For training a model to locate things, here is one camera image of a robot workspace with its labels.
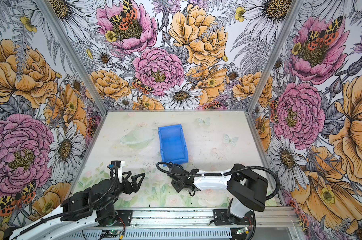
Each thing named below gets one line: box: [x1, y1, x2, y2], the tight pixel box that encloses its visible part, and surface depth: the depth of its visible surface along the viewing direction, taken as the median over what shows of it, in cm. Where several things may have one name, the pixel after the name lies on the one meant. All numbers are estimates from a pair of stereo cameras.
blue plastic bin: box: [158, 124, 189, 167], surface depth 101 cm
